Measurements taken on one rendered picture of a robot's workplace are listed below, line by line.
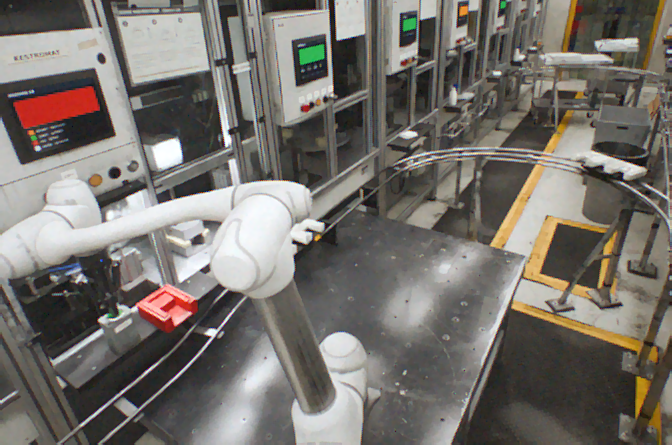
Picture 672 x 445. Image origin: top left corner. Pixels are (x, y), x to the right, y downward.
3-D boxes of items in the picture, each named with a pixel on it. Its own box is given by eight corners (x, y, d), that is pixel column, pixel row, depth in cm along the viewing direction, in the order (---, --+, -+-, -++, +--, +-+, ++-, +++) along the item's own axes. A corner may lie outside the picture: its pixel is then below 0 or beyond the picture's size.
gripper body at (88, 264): (98, 238, 122) (107, 264, 126) (68, 253, 116) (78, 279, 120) (112, 245, 119) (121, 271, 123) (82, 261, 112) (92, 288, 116)
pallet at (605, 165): (568, 167, 265) (571, 153, 260) (584, 163, 270) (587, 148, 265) (625, 189, 235) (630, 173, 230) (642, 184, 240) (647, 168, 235)
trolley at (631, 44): (628, 111, 622) (647, 42, 579) (583, 108, 645) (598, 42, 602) (621, 97, 689) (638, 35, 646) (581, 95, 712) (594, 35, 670)
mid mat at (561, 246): (613, 306, 263) (614, 305, 262) (520, 278, 291) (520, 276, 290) (621, 232, 337) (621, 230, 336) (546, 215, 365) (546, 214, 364)
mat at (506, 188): (494, 267, 304) (494, 265, 303) (418, 244, 334) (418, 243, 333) (585, 91, 736) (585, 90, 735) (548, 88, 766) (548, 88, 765)
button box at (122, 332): (119, 355, 129) (108, 326, 123) (105, 345, 133) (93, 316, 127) (142, 338, 135) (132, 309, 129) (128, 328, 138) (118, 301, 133)
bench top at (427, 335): (383, 619, 93) (383, 611, 91) (116, 397, 147) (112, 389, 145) (527, 262, 204) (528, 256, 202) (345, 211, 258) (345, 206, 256)
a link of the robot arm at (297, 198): (244, 171, 105) (222, 196, 93) (312, 167, 101) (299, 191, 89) (255, 216, 111) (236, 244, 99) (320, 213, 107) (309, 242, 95)
